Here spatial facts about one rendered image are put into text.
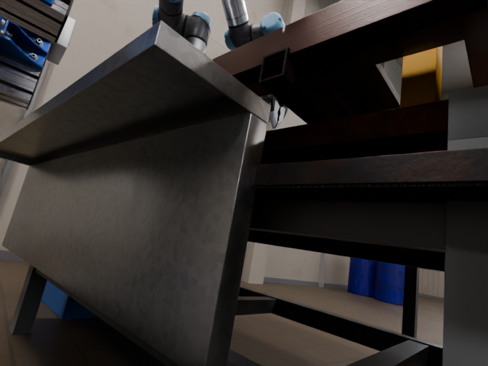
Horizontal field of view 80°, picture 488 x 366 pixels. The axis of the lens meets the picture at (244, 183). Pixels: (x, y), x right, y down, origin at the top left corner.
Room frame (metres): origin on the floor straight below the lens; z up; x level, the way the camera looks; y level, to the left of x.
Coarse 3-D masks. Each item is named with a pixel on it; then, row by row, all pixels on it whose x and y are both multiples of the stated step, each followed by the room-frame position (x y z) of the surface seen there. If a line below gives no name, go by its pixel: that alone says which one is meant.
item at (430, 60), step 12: (408, 60) 0.44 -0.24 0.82; (420, 60) 0.43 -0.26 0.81; (432, 60) 0.41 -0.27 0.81; (408, 72) 0.44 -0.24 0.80; (420, 72) 0.43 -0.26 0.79; (432, 72) 0.41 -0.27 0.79; (408, 84) 0.44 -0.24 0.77; (420, 84) 0.43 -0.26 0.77; (432, 84) 0.41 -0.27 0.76; (408, 96) 0.44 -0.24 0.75; (420, 96) 0.42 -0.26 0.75; (432, 96) 0.41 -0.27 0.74
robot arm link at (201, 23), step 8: (192, 16) 0.87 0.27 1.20; (200, 16) 0.86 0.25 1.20; (208, 16) 0.88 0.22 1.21; (192, 24) 0.86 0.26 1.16; (200, 24) 0.86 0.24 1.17; (208, 24) 0.88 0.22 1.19; (184, 32) 0.87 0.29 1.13; (192, 32) 0.86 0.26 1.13; (200, 32) 0.87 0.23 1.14; (208, 32) 0.89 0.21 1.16
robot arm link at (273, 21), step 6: (270, 12) 0.82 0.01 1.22; (276, 12) 0.81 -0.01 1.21; (264, 18) 0.82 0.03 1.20; (270, 18) 0.81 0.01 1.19; (276, 18) 0.80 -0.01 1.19; (258, 24) 0.85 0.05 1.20; (264, 24) 0.82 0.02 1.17; (270, 24) 0.81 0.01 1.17; (276, 24) 0.80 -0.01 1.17; (282, 24) 0.82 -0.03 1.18; (252, 30) 0.86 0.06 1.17; (258, 30) 0.85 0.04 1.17; (264, 30) 0.83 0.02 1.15; (270, 30) 0.82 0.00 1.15; (252, 36) 0.87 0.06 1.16; (258, 36) 0.86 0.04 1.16
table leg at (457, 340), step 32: (480, 128) 0.28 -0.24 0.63; (448, 224) 0.30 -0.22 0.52; (480, 224) 0.28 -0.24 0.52; (448, 256) 0.30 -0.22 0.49; (480, 256) 0.28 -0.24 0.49; (448, 288) 0.30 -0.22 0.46; (480, 288) 0.28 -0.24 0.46; (448, 320) 0.30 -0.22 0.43; (480, 320) 0.28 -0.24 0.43; (448, 352) 0.30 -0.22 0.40; (480, 352) 0.28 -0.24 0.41
